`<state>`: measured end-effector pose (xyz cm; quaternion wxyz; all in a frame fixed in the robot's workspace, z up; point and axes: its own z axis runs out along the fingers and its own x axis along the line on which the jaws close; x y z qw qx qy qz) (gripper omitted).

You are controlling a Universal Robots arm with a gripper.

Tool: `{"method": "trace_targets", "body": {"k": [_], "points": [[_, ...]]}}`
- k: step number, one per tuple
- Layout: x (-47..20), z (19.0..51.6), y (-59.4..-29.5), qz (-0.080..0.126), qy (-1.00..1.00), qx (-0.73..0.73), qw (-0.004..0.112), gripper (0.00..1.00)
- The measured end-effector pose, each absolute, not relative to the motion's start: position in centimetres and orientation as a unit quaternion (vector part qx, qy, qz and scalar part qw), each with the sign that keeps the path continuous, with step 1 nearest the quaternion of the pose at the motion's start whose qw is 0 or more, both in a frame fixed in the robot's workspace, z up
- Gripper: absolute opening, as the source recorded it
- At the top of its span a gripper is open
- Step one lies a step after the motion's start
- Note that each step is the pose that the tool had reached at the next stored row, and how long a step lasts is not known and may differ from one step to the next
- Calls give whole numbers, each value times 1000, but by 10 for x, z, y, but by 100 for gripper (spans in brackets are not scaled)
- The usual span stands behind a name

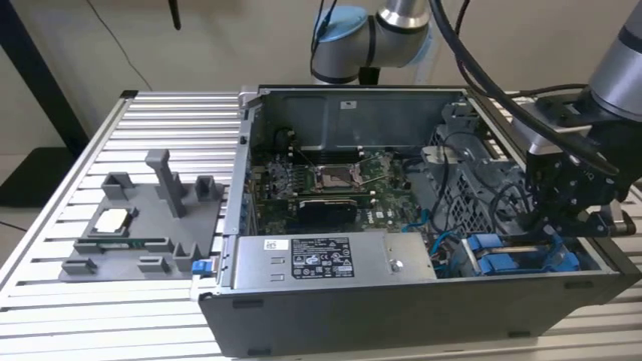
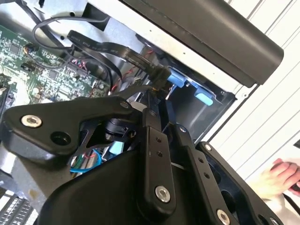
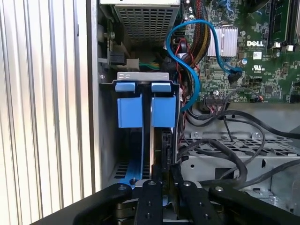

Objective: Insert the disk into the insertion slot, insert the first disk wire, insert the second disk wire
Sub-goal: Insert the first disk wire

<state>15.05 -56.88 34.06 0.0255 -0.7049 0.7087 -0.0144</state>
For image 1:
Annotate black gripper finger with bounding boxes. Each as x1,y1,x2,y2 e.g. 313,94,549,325
576,202,632,239
521,213,567,242

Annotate hard disk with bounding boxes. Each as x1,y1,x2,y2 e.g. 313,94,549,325
466,232,568,260

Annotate blue disk carrier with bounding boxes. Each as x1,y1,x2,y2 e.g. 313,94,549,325
478,253,584,275

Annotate grey perforated disk bay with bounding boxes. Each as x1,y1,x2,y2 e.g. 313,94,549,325
421,101,533,241

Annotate green motherboard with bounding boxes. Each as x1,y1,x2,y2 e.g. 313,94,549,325
249,150,428,236

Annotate silver power supply unit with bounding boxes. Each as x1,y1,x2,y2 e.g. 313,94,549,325
232,231,438,291

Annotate metal socket cover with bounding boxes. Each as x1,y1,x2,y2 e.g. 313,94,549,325
354,155,396,185

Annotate CPU socket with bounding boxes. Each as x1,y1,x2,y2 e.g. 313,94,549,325
310,163,362,191

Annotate open dark grey PC case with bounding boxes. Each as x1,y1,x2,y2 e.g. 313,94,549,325
189,83,642,358

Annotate thin metal locking lever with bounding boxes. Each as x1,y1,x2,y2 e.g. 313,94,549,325
297,146,321,168

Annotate grey parts rack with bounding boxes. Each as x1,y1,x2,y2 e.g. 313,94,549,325
59,149,233,283

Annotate green RAM stick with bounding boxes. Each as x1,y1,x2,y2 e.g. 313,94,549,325
95,239,167,250

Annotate silver CPU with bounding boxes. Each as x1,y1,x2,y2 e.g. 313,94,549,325
95,209,135,235

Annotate black hanging rod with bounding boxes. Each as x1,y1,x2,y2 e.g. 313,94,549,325
167,0,185,31

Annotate black stand with base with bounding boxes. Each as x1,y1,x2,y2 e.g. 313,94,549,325
0,0,93,208

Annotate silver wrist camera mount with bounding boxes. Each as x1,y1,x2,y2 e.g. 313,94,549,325
510,96,596,156

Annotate thin blue wire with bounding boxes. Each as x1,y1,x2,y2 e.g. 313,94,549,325
404,220,456,241

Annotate thin black wall cable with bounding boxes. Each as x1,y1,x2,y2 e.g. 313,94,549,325
86,0,155,93

